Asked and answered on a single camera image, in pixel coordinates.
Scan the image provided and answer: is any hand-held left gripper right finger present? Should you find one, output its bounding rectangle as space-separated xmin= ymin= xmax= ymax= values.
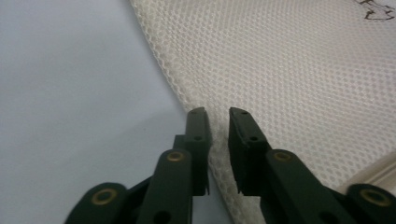
xmin=227 ymin=106 xmax=273 ymax=196

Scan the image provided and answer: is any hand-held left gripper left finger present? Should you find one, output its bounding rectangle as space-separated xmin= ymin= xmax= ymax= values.
xmin=172 ymin=106 xmax=213 ymax=197

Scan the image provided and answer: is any cream mesh cloth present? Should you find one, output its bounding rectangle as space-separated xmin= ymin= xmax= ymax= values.
xmin=129 ymin=0 xmax=396 ymax=224

